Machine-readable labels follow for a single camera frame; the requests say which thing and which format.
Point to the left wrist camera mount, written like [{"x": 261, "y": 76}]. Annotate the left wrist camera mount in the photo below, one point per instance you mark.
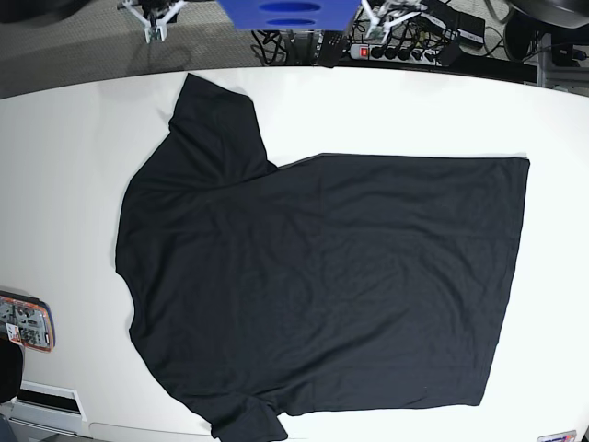
[{"x": 387, "y": 14}]

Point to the black power adapter box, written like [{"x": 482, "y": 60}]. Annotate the black power adapter box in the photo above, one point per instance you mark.
[{"x": 452, "y": 24}]

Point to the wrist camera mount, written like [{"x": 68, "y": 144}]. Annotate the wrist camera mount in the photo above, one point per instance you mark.
[
  {"x": 387, "y": 14},
  {"x": 154, "y": 16}
]

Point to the blue plastic box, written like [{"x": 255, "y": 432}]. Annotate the blue plastic box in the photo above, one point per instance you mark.
[{"x": 290, "y": 14}]

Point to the black chair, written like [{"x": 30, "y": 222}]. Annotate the black chair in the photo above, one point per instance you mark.
[{"x": 11, "y": 370}]

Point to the white power strip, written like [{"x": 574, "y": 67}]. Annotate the white power strip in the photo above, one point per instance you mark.
[{"x": 394, "y": 54}]

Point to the black remote control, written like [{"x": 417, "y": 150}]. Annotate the black remote control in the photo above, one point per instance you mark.
[{"x": 331, "y": 48}]

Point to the sticker label card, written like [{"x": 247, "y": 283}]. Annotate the sticker label card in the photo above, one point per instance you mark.
[{"x": 569, "y": 436}]

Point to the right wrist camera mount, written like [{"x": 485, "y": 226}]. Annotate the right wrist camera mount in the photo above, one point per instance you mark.
[{"x": 154, "y": 16}]

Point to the black T-shirt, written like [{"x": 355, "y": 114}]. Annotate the black T-shirt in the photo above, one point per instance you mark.
[{"x": 337, "y": 283}]

